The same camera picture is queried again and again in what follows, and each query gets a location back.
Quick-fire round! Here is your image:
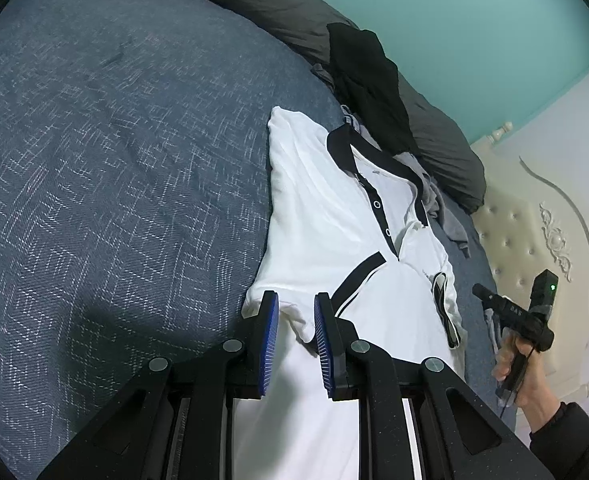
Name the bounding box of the white black-collared polo shirt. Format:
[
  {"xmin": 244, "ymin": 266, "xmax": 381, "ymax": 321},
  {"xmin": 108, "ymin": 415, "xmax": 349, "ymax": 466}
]
[{"xmin": 234, "ymin": 107, "xmax": 467, "ymax": 479}]

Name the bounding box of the person's right forearm black sleeve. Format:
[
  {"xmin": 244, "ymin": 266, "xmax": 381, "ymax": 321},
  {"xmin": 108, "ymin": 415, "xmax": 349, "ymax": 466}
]
[{"xmin": 529, "ymin": 402, "xmax": 589, "ymax": 479}]

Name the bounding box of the person's right hand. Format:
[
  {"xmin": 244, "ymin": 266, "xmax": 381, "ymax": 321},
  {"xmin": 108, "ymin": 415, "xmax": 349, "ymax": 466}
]
[{"xmin": 493, "ymin": 330, "xmax": 561, "ymax": 432}]

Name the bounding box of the cream tufted headboard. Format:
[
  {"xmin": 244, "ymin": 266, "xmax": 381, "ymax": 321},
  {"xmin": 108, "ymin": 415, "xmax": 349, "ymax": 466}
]
[{"xmin": 469, "ymin": 120, "xmax": 589, "ymax": 411}]

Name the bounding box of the grey knit sweater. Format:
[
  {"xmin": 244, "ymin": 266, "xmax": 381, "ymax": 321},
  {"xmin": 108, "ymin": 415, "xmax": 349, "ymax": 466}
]
[{"xmin": 311, "ymin": 63, "xmax": 471, "ymax": 259}]

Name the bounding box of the blue patterned bed sheet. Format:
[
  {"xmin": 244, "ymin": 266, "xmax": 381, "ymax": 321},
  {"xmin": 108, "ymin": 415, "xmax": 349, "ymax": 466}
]
[{"xmin": 0, "ymin": 0, "xmax": 516, "ymax": 480}]

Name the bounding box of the black garment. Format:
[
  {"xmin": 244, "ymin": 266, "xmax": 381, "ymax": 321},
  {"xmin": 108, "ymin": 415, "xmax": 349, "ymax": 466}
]
[{"xmin": 327, "ymin": 23, "xmax": 419, "ymax": 155}]

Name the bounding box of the dark grey long pillow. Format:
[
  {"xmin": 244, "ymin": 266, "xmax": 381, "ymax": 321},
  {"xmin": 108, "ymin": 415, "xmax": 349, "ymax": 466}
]
[{"xmin": 210, "ymin": 0, "xmax": 486, "ymax": 214}]

